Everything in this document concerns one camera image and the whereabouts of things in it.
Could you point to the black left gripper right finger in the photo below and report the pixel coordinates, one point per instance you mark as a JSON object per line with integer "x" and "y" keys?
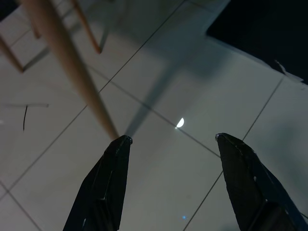
{"x": 250, "y": 187}

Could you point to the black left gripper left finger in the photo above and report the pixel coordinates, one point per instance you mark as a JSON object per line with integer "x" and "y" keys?
{"x": 106, "y": 187}

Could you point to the light wooden furniture leg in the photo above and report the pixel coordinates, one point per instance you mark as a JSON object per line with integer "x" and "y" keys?
{"x": 60, "y": 48}
{"x": 86, "y": 29}
{"x": 36, "y": 31}

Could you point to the black floor mat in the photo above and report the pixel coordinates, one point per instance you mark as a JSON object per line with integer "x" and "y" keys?
{"x": 264, "y": 36}

